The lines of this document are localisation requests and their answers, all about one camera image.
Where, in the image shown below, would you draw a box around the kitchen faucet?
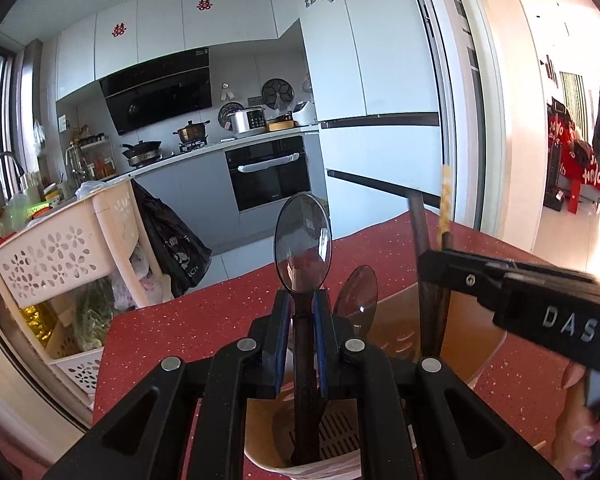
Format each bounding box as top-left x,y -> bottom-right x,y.
0,154 -> 23,196

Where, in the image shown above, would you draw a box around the black wok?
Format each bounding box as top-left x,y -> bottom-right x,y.
121,141 -> 163,166

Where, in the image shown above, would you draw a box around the white countertop appliance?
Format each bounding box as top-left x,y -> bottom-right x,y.
292,101 -> 317,126

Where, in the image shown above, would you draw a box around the black plastic bag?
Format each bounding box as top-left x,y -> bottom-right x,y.
131,178 -> 213,298

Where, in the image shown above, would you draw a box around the metal pot with lid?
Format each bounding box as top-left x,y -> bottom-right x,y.
174,120 -> 211,143

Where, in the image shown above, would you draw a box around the black round wall rack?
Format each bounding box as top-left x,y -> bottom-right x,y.
261,77 -> 295,108
217,102 -> 245,128

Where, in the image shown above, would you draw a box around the spice rack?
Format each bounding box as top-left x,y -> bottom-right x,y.
67,132 -> 116,181

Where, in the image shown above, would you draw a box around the white wall cabinets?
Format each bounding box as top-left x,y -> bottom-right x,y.
55,0 -> 306,103

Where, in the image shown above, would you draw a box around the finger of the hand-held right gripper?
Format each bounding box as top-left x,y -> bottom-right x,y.
417,251 -> 600,306

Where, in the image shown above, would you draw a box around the person's right hand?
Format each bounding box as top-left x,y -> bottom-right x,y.
552,361 -> 600,477

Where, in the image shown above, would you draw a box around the dark translucent spoon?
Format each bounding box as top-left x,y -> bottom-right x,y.
273,191 -> 333,467
333,265 -> 379,341

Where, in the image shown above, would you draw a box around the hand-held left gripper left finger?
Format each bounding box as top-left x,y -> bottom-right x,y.
42,291 -> 291,480

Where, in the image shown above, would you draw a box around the black built-in oven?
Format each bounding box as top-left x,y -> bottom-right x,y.
225,135 -> 312,213

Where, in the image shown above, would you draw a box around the gold foil wrapping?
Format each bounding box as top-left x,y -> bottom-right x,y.
20,305 -> 56,351

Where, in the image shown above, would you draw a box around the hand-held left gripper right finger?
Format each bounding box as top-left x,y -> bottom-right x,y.
314,292 -> 561,480

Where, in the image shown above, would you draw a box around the white plastic storage cart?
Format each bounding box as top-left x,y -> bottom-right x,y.
0,180 -> 176,411

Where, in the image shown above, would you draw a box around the grey kitchen base cabinets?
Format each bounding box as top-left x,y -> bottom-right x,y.
130,127 -> 331,261

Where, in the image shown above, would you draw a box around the green vegetables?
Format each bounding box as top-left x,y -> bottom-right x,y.
75,280 -> 113,351

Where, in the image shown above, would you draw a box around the red hanging decorations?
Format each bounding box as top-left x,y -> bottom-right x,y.
547,110 -> 600,213

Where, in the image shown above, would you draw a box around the white refrigerator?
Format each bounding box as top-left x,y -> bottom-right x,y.
280,0 -> 443,223

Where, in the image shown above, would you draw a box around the white utensil holder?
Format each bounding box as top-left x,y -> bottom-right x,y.
242,280 -> 508,480

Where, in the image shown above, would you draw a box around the silver rice cooker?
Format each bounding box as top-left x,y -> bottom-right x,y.
228,106 -> 268,135

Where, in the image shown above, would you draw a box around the black range hood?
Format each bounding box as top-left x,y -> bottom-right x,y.
99,47 -> 213,136

